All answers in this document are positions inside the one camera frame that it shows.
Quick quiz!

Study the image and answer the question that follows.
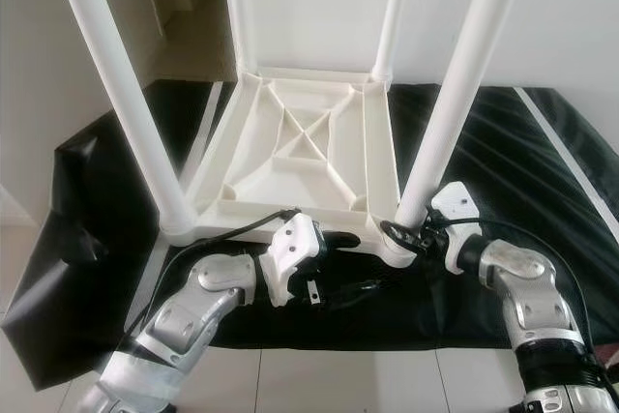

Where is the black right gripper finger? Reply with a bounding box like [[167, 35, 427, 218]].
[[378, 219, 424, 252]]

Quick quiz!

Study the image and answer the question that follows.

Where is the white plastic table top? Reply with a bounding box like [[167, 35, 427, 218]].
[[167, 65, 417, 270]]

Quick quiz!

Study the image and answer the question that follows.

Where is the white plastic table leg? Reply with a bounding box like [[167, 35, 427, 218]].
[[393, 0, 534, 232], [369, 0, 416, 86], [220, 0, 253, 77], [47, 0, 197, 246]]

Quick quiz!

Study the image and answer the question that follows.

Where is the black tablecloth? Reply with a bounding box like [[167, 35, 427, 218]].
[[2, 79, 619, 391]]

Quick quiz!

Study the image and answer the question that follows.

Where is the white fabric strip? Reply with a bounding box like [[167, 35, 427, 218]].
[[125, 80, 224, 329], [514, 86, 619, 213]]

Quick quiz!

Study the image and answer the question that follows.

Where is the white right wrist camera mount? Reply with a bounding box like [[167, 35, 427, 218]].
[[429, 182, 484, 276]]

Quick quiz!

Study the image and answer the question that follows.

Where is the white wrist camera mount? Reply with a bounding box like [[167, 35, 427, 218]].
[[429, 182, 484, 276], [255, 211, 326, 310]]

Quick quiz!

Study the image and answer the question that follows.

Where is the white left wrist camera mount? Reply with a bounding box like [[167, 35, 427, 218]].
[[255, 211, 326, 310]]

